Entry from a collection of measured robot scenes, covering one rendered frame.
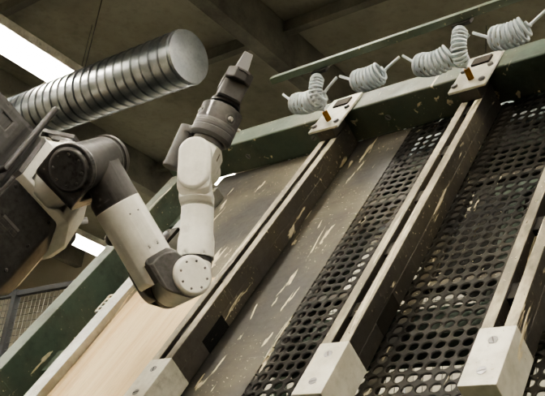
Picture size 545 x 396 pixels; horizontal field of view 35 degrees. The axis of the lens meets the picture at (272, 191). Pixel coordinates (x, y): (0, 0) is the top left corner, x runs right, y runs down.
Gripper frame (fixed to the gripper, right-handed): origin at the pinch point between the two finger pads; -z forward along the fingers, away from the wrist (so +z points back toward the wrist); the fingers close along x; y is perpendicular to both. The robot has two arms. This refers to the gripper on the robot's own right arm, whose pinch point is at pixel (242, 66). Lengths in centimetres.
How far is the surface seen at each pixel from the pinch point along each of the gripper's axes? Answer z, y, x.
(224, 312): 46, 19, 18
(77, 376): 70, -3, 43
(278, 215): 17.3, 24.6, 31.2
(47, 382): 74, -8, 45
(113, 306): 50, -1, 57
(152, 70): -107, -27, 302
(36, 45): -125, -107, 402
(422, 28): -39, 38, 19
